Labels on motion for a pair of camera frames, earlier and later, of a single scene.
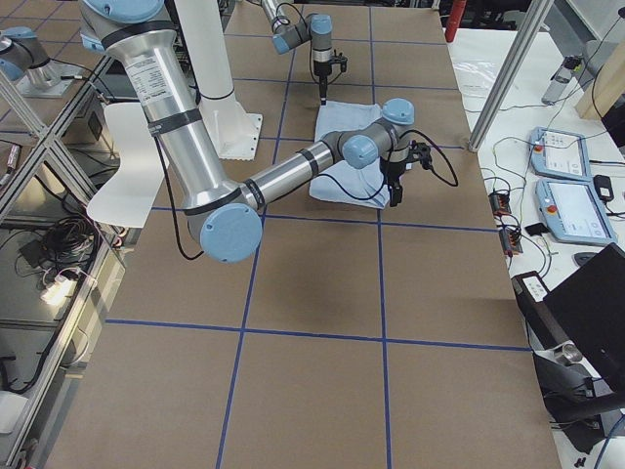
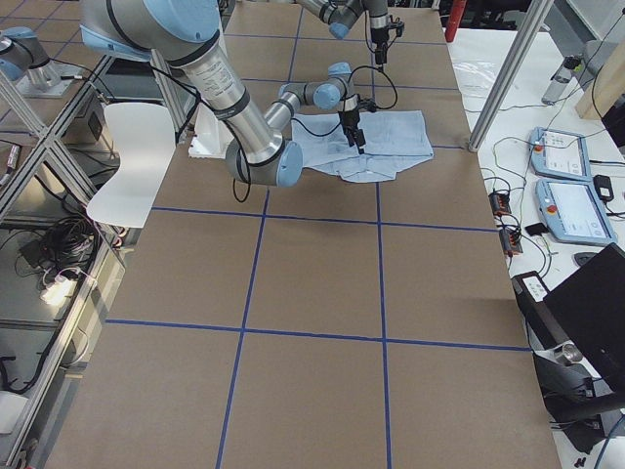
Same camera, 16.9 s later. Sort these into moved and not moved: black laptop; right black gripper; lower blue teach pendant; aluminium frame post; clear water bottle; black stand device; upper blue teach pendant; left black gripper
Moved: right black gripper; left black gripper
Not moved: lower blue teach pendant; black laptop; upper blue teach pendant; clear water bottle; black stand device; aluminium frame post
